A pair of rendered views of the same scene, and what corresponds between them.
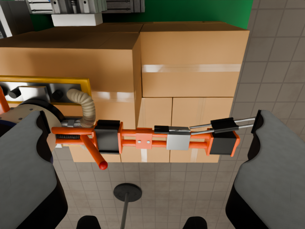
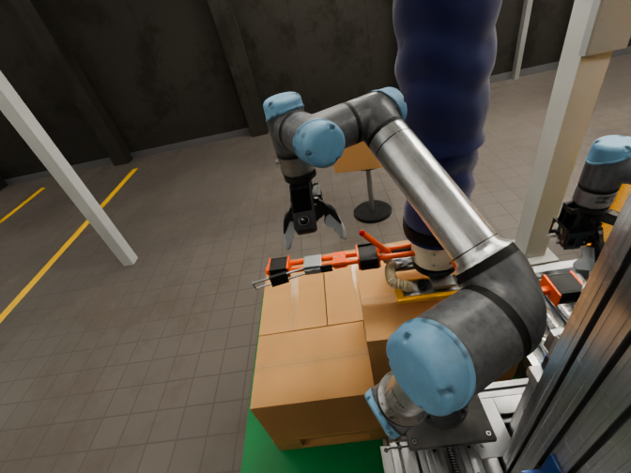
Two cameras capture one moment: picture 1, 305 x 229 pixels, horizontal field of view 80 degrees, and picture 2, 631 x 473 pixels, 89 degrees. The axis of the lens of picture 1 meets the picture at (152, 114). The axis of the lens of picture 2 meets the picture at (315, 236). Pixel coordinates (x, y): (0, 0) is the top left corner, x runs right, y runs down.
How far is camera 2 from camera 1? 0.68 m
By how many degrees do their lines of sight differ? 21
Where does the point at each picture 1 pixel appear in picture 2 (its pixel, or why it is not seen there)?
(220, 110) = (271, 319)
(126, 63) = (371, 329)
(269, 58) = (212, 407)
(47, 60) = not seen: hidden behind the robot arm
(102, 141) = (372, 251)
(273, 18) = (211, 460)
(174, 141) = (315, 261)
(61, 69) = not seen: hidden behind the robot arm
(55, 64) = not seen: hidden behind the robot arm
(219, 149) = (280, 261)
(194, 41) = (310, 389)
